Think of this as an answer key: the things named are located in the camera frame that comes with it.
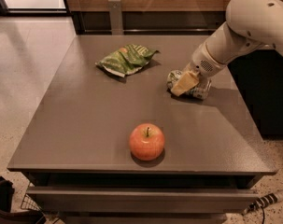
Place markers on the left metal bracket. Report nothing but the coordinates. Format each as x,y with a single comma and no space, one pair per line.
115,15

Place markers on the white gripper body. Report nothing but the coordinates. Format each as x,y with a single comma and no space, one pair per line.
204,63

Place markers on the red apple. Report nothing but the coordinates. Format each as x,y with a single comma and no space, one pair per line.
146,142

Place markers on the wire basket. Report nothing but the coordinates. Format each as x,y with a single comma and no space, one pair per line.
28,203

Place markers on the green chip bag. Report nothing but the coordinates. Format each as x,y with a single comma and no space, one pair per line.
127,60

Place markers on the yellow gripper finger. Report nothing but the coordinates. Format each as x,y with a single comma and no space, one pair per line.
183,81

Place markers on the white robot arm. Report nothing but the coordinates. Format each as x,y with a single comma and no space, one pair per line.
249,25

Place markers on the green white 7up can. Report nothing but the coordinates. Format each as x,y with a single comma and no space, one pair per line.
200,91

